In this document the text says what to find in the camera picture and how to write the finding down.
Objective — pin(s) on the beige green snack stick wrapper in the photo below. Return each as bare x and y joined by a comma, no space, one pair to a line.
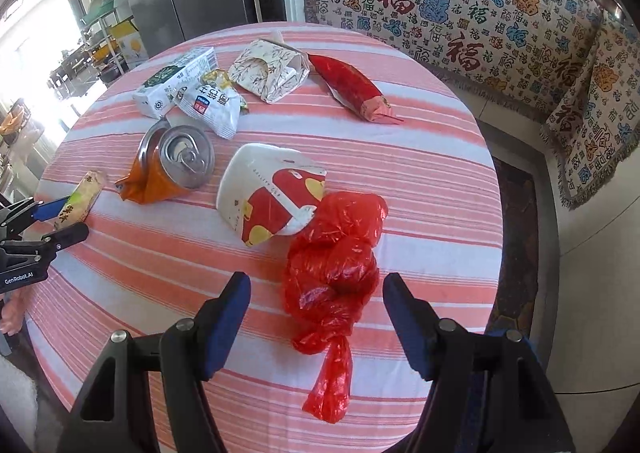
82,195

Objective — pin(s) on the white fluffy cloth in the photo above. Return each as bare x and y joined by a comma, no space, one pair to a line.
17,403

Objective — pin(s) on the hexagon pattern floor mat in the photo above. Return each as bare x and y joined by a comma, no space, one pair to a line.
515,233

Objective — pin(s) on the narrow printed cloth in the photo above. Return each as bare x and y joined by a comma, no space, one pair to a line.
600,108

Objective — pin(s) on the white green milk carton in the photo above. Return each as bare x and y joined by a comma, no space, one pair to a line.
165,83

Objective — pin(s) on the white snack packet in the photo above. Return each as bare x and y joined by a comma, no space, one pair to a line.
210,105

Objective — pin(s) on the cardboard box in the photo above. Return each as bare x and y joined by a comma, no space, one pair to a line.
132,45

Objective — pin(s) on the large printed cloth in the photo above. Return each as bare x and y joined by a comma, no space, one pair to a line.
450,8

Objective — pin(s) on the beige patterned paper bag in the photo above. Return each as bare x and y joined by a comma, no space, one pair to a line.
270,68

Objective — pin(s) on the cream kitchen base cabinet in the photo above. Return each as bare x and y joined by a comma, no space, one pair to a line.
600,283

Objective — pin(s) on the red plastic bag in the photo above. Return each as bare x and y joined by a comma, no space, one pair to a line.
330,263

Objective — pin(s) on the person's left hand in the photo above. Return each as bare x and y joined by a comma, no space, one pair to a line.
11,313

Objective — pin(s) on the red sauce packet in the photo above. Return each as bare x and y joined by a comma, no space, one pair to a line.
350,83

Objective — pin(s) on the pink striped tablecloth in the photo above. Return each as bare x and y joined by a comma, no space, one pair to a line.
400,183

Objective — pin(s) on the green storage rack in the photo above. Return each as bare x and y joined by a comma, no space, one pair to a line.
102,8

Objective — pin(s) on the crushed white red paper cup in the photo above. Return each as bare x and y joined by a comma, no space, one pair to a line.
260,193

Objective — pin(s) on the crushed orange drink can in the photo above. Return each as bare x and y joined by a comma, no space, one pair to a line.
185,158

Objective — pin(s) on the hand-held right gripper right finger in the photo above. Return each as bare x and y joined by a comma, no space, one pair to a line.
410,328

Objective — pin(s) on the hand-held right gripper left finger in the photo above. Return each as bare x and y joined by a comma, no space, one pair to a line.
227,328

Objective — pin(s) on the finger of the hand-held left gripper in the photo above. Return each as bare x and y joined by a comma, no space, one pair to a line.
50,209
67,235

